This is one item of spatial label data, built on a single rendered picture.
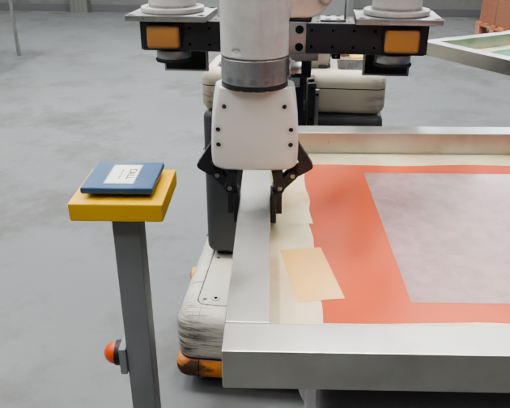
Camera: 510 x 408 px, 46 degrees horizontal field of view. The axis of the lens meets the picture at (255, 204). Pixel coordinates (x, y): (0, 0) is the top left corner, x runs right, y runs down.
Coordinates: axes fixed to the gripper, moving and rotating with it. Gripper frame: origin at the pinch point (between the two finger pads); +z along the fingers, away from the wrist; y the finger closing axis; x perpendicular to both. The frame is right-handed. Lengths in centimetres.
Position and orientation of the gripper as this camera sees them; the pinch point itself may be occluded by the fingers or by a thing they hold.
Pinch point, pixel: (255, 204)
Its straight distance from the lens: 73.6
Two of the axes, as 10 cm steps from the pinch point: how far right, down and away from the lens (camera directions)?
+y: -10.0, -0.1, 0.2
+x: -0.3, 4.3, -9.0
